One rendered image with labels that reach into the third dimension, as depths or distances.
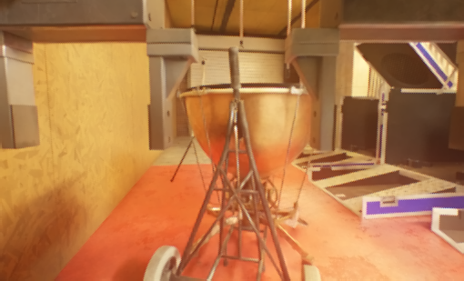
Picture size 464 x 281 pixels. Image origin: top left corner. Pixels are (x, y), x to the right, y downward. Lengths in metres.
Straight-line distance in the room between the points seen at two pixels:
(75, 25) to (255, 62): 7.41
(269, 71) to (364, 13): 7.47
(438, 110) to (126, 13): 3.19
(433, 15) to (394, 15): 0.03
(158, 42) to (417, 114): 2.99
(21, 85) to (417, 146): 3.11
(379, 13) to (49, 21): 0.26
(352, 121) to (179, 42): 3.69
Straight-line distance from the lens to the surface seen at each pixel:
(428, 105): 3.19
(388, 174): 2.63
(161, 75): 0.21
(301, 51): 0.21
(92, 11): 0.23
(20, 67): 0.29
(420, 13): 0.25
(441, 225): 1.89
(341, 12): 0.22
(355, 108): 3.85
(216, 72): 7.31
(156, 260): 0.92
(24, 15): 0.26
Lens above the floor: 0.69
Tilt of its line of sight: 5 degrees down
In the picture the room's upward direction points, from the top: straight up
